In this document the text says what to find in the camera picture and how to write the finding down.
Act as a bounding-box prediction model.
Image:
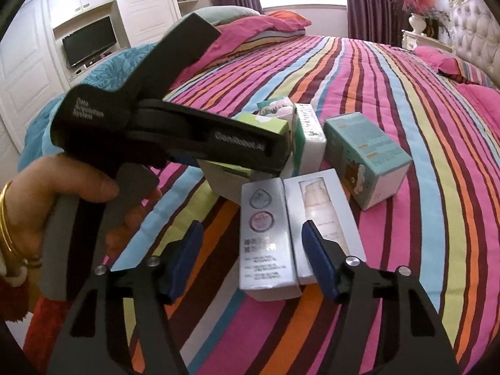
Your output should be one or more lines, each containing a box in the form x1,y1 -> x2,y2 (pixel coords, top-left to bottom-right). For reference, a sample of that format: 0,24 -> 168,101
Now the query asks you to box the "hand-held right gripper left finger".
47,221 -> 204,375

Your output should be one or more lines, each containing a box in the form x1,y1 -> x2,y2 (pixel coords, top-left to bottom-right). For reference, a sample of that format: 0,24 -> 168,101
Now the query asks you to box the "white wall cabinet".
0,0 -> 204,153

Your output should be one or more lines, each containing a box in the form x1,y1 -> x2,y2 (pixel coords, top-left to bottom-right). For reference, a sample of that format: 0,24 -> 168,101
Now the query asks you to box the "white box green print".
291,102 -> 328,177

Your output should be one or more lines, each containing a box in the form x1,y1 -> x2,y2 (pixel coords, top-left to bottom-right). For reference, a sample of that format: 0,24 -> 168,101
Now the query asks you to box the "white ornate nightstand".
402,29 -> 446,49

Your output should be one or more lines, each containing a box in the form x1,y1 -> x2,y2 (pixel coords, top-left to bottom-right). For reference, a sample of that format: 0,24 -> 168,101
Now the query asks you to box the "blue patterned quilt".
17,43 -> 157,173

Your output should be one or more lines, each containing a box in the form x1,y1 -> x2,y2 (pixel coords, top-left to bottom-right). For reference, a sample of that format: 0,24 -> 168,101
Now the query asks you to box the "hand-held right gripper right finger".
301,220 -> 462,375

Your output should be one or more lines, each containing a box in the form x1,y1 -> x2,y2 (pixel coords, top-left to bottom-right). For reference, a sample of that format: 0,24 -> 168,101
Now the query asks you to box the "plain white box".
199,160 -> 254,197

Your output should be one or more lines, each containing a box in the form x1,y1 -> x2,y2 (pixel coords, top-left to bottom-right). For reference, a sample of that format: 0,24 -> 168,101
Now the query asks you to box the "small pink pillow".
414,45 -> 489,84

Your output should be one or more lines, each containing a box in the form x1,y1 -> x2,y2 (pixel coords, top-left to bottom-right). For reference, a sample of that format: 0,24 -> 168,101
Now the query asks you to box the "pink orange folded quilt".
168,10 -> 311,90

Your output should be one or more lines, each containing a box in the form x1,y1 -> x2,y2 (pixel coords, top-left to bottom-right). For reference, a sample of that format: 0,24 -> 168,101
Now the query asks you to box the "white box bottle picture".
284,169 -> 367,286

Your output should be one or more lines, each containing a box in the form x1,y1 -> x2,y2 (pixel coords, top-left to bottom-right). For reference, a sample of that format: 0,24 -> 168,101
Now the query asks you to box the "gold bangle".
0,181 -> 42,269

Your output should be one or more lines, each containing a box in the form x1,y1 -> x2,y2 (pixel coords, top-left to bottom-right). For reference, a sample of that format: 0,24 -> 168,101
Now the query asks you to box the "black television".
62,16 -> 118,69

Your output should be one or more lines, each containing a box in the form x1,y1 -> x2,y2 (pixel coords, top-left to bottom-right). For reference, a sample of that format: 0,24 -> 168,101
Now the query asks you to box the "teal box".
323,112 -> 413,210

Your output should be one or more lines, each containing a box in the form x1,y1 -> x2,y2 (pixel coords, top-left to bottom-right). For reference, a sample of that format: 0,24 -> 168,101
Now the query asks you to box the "white vase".
408,13 -> 427,36

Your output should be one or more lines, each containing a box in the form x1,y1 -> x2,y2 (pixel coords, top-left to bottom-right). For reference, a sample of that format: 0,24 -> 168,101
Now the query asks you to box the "person's left forearm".
0,180 -> 43,323

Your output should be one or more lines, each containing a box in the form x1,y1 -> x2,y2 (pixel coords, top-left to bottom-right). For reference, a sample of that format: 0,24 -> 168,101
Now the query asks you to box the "tufted beige headboard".
445,0 -> 500,87

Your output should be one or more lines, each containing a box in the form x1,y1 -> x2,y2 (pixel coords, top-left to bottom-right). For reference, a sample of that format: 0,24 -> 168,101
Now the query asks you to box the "person's left hand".
6,152 -> 163,262

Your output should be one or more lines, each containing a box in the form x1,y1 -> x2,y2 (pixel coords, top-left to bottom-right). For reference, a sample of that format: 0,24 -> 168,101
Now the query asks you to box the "pale green pillow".
193,6 -> 262,22

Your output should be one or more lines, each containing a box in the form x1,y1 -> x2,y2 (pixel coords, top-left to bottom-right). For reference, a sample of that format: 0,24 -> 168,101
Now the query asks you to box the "striped bed sheet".
23,35 -> 500,375

